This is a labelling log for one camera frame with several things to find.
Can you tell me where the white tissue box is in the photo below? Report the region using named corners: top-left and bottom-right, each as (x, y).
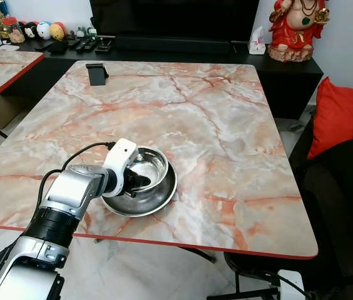
top-left (249, 26), bottom-right (267, 56)

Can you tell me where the black pouch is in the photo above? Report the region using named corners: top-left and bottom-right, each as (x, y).
top-left (46, 41), bottom-right (71, 55)

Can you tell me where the black egg figurine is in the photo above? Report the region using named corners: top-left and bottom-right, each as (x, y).
top-left (24, 22), bottom-right (38, 39)

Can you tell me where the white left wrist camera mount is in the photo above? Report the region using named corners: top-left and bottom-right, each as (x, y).
top-left (103, 139), bottom-right (139, 198)

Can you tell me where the red-lidded glass jar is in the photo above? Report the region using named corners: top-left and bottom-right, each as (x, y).
top-left (9, 19), bottom-right (26, 44)

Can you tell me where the white egg figurine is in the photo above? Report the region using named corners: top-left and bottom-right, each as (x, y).
top-left (37, 22), bottom-right (52, 40)

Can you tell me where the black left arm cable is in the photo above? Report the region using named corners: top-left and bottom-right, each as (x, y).
top-left (36, 142), bottom-right (116, 216)

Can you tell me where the black soundbar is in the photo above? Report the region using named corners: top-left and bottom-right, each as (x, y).
top-left (115, 36), bottom-right (232, 53)

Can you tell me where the shallow steel plate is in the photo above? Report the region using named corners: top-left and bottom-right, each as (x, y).
top-left (101, 159), bottom-right (178, 218)

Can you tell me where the yellow orange egg figurine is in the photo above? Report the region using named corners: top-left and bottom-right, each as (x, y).
top-left (50, 22), bottom-right (66, 41)

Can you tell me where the black television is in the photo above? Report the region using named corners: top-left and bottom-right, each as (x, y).
top-left (90, 0), bottom-right (261, 39)

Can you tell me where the red robed buddha statue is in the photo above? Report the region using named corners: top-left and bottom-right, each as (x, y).
top-left (268, 0), bottom-right (331, 63)

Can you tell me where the red cushion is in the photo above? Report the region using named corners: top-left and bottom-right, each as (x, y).
top-left (307, 76), bottom-right (353, 160)

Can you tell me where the gold blue trophy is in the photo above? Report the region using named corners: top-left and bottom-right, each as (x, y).
top-left (0, 0), bottom-right (11, 38)

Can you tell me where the stainless steel bowl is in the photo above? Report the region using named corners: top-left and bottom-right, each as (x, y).
top-left (125, 146), bottom-right (169, 196)

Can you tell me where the black chair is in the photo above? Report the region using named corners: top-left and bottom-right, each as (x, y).
top-left (207, 137), bottom-right (353, 300)

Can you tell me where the black phone stand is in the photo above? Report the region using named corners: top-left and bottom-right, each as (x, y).
top-left (86, 63), bottom-right (109, 86)

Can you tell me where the white plastic block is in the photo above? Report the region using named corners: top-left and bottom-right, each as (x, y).
top-left (276, 269), bottom-right (306, 300)

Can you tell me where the marble table with red edge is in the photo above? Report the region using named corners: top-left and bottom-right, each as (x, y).
top-left (0, 50), bottom-right (44, 169)
top-left (0, 60), bottom-right (319, 260)

